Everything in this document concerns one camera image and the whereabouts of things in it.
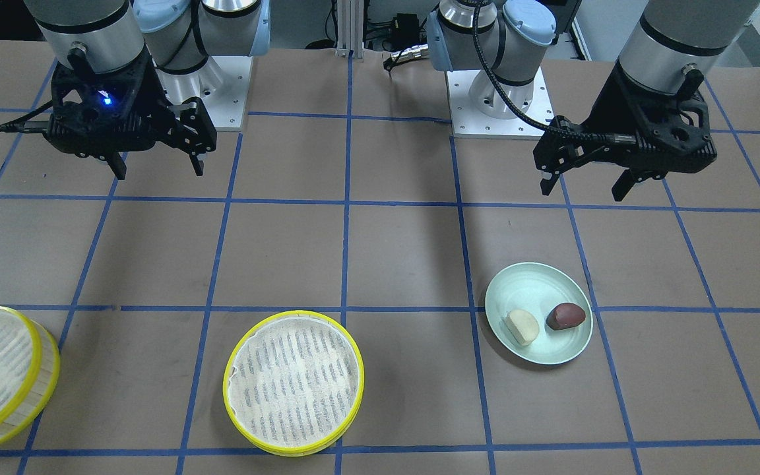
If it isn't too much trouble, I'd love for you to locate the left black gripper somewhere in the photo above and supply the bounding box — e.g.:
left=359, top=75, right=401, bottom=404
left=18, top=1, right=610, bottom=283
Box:
left=533, top=62, right=718, bottom=202

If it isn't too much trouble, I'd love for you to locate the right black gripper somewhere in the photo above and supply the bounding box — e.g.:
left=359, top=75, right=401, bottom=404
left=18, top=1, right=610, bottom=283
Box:
left=45, top=50, right=217, bottom=181

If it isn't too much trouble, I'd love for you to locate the white steamed bun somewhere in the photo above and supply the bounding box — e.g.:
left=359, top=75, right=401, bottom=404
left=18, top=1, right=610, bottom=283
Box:
left=504, top=309, right=540, bottom=346

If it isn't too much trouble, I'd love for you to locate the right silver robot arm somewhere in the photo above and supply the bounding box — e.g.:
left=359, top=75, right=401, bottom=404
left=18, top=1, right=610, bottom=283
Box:
left=24, top=1, right=271, bottom=180

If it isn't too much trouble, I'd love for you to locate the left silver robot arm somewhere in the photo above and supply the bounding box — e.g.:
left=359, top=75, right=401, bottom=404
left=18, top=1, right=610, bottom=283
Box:
left=426, top=1, right=759, bottom=202

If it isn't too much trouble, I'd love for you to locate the centre yellow bamboo steamer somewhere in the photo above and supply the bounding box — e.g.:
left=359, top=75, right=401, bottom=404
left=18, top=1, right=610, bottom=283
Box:
left=221, top=309, right=365, bottom=457

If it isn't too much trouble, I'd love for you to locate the light green plate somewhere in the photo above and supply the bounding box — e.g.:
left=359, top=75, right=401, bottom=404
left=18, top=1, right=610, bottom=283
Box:
left=484, top=262, right=594, bottom=365

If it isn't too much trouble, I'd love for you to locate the dark red bun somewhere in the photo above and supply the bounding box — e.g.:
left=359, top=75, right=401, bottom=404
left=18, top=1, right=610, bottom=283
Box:
left=546, top=301, right=587, bottom=331

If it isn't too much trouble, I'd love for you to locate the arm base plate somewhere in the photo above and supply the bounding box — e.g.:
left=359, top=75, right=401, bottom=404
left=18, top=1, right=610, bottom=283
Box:
left=157, top=56, right=254, bottom=132
left=445, top=69, right=554, bottom=141

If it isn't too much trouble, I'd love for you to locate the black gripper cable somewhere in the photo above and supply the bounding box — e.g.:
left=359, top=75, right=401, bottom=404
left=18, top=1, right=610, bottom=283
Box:
left=471, top=0, right=618, bottom=143

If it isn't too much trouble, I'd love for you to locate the aluminium frame post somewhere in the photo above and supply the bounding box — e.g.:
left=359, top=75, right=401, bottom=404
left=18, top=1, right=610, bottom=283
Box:
left=334, top=0, right=365, bottom=60

